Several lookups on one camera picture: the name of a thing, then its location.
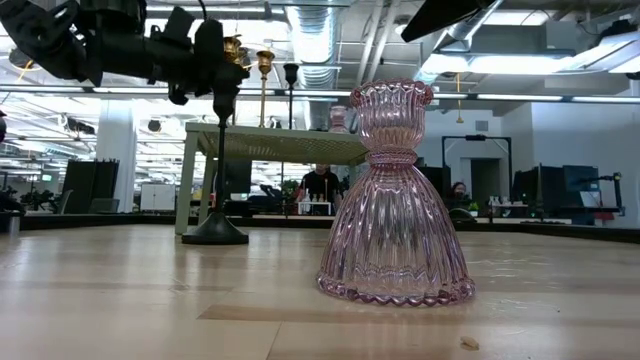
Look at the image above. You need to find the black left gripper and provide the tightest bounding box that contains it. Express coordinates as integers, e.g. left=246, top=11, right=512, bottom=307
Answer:
left=82, top=0, right=250, bottom=106

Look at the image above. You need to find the black candlestick holder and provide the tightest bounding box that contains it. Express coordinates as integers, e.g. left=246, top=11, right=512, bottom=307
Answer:
left=283, top=62, right=300, bottom=130
left=181, top=89, right=250, bottom=246

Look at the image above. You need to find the pink ribbed glass candle holder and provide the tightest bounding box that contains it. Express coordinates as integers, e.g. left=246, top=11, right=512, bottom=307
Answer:
left=315, top=78, right=476, bottom=308
left=328, top=104, right=350, bottom=134

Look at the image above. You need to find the long ceiling light strip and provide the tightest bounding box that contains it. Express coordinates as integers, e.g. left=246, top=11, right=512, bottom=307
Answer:
left=433, top=92, right=640, bottom=104
left=0, top=85, right=351, bottom=97

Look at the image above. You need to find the mint green perforated metal stand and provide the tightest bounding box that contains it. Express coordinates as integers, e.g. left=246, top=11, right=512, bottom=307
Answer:
left=174, top=122, right=371, bottom=236

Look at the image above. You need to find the white cabinet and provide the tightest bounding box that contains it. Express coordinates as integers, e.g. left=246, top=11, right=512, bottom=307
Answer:
left=139, top=183, right=177, bottom=212

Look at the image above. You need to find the person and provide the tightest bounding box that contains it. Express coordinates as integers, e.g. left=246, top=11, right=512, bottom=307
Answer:
left=298, top=163, right=344, bottom=216
left=447, top=181, right=474, bottom=211

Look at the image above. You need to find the white rack with bottles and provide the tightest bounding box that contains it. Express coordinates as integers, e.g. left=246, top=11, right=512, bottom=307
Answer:
left=298, top=192, right=332, bottom=216

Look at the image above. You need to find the black partition panel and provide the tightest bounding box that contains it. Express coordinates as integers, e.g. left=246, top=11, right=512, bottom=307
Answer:
left=62, top=159, right=120, bottom=215

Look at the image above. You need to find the black computer monitor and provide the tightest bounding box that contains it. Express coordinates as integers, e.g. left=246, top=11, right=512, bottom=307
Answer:
left=512, top=164, right=601, bottom=214

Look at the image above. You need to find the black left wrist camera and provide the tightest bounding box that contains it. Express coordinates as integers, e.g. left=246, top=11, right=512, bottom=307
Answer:
left=149, top=7, right=196, bottom=46

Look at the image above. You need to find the silver ventilation duct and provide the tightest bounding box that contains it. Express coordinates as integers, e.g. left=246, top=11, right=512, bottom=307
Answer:
left=284, top=0, right=346, bottom=91

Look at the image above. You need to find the black metal rig frame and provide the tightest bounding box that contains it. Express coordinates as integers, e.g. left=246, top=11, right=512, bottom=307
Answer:
left=441, top=134, right=513, bottom=206

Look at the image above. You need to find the black aluminium table frame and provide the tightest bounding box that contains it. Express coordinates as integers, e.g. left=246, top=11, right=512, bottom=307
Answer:
left=0, top=212, right=640, bottom=246

